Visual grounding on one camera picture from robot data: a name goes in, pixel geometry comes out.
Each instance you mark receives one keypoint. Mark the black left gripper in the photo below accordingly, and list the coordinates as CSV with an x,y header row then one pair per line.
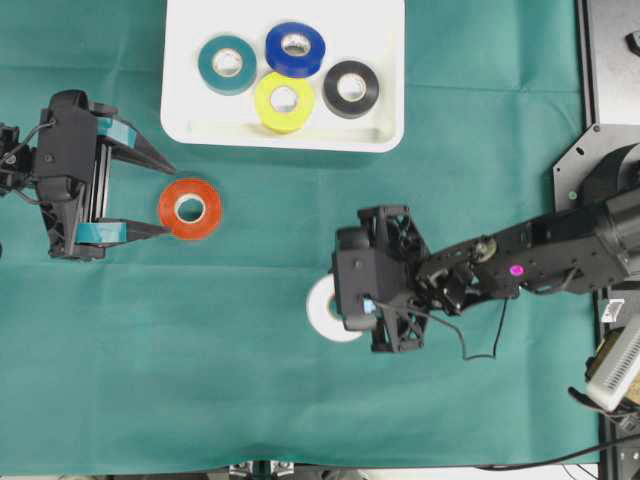
x,y
77,229

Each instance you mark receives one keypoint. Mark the white tape roll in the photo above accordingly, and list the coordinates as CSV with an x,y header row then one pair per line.
x,y
322,314

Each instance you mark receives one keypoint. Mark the green tape roll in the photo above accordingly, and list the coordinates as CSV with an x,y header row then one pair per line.
x,y
227,64

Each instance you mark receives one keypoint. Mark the green table cloth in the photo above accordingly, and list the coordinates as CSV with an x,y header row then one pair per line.
x,y
171,355

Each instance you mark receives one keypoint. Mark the white plastic tray case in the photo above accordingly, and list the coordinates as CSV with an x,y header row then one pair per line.
x,y
372,32

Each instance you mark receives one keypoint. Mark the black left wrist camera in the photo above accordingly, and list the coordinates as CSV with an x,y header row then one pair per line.
x,y
65,163

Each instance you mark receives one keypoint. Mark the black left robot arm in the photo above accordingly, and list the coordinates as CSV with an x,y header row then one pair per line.
x,y
17,158

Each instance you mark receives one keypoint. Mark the yellow tape roll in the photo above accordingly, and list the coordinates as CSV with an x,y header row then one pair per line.
x,y
284,104

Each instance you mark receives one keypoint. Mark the blue tape roll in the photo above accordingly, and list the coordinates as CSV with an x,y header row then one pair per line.
x,y
303,63

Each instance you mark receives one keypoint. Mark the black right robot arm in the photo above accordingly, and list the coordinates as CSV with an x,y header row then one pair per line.
x,y
577,251

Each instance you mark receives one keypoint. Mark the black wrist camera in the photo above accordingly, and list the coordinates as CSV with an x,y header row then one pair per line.
x,y
363,272
65,163

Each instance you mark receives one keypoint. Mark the black tape roll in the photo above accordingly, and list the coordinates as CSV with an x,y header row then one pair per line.
x,y
350,89

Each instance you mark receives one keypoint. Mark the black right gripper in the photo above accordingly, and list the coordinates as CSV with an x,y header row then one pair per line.
x,y
447,280

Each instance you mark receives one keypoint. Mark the grey perforated metal box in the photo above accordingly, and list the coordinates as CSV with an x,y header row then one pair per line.
x,y
618,369

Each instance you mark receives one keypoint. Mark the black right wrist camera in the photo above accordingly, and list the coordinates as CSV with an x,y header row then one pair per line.
x,y
363,272

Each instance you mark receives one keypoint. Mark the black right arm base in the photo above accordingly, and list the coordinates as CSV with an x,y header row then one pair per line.
x,y
583,156

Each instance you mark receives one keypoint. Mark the red tape roll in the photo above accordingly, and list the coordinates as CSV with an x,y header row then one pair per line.
x,y
190,208

